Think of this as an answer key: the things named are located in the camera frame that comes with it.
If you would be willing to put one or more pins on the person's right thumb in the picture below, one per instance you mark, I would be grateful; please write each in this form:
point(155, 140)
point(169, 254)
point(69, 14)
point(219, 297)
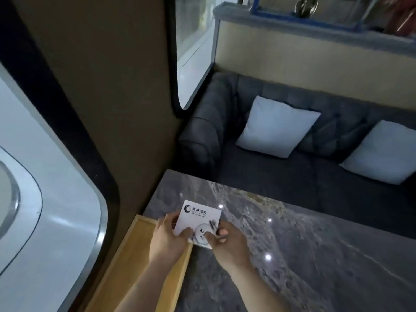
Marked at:
point(209, 237)

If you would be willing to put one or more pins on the red blurred object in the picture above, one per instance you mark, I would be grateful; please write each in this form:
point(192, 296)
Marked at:
point(401, 16)

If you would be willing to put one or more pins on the person's left hand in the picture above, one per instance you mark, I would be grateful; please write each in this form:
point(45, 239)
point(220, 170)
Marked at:
point(165, 242)

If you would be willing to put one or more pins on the white square cushion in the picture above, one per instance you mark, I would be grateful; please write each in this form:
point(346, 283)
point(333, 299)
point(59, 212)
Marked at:
point(276, 126)
point(383, 152)

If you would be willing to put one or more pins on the blue-framed glass panel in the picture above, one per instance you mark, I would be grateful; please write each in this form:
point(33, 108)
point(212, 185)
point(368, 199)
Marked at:
point(308, 16)

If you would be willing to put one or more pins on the dark grey tufted sofa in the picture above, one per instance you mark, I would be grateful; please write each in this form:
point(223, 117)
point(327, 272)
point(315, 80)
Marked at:
point(276, 178)

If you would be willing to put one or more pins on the large rounded silver-framed window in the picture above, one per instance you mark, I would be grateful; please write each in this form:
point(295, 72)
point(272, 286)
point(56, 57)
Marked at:
point(42, 207)

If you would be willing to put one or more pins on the white printed paper packet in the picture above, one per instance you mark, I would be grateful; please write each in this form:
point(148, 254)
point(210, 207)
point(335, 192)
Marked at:
point(198, 217)

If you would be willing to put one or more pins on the person's right hand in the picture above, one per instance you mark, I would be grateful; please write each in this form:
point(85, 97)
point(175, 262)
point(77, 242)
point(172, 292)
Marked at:
point(230, 248)

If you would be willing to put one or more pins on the person's left thumb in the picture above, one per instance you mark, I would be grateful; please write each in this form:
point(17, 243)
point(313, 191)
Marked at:
point(186, 233)

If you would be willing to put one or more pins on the person's right forearm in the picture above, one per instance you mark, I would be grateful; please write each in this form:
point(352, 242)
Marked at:
point(256, 292)

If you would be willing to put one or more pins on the light wooden tray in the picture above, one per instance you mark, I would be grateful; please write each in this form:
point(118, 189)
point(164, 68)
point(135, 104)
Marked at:
point(130, 272)

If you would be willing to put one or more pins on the person's left forearm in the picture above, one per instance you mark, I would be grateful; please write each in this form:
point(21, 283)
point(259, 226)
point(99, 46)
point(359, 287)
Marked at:
point(152, 285)

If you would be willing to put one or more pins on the shiny metal ornament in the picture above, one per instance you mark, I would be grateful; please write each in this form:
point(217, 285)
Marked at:
point(305, 6)

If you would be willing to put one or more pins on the beige partition with grey ledge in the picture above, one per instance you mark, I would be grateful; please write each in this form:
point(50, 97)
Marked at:
point(308, 64)

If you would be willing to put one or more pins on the rounded black-framed window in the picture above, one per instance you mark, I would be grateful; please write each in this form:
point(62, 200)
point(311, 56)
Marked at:
point(191, 45)

